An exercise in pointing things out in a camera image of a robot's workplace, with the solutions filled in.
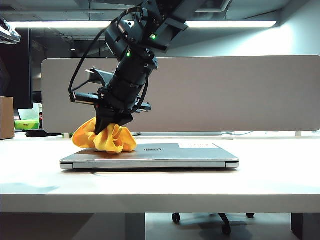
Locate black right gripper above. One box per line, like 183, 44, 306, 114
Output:
94, 83, 153, 136

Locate yellow orange cleaning rag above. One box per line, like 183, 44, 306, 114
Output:
71, 117, 138, 155

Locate silver closed laptop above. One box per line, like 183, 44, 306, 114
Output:
59, 142, 240, 171

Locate black round flat object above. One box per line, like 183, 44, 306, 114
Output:
25, 129, 63, 139

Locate white tissue sheet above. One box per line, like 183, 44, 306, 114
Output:
17, 103, 43, 121

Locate green tissue box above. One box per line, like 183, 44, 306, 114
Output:
14, 119, 41, 132

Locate white sticker with red print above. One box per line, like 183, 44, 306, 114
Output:
178, 141, 220, 149

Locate grey table leg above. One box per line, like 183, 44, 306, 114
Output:
124, 212, 147, 240

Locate black monitor screen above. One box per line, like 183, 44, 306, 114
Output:
0, 28, 34, 110

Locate brown cardboard box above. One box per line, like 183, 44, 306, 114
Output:
0, 96, 15, 141

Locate grey fabric desk divider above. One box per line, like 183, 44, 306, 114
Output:
40, 55, 320, 135

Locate long ceiling light strip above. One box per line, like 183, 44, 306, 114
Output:
7, 20, 277, 29

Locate black office chair base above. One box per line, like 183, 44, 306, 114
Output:
171, 212, 256, 236

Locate dark table leg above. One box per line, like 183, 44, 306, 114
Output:
290, 212, 320, 240

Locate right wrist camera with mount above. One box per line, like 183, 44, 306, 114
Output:
69, 66, 114, 106

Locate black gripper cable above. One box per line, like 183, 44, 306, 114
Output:
134, 74, 150, 112

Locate black camera cable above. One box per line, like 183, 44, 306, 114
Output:
68, 7, 149, 101

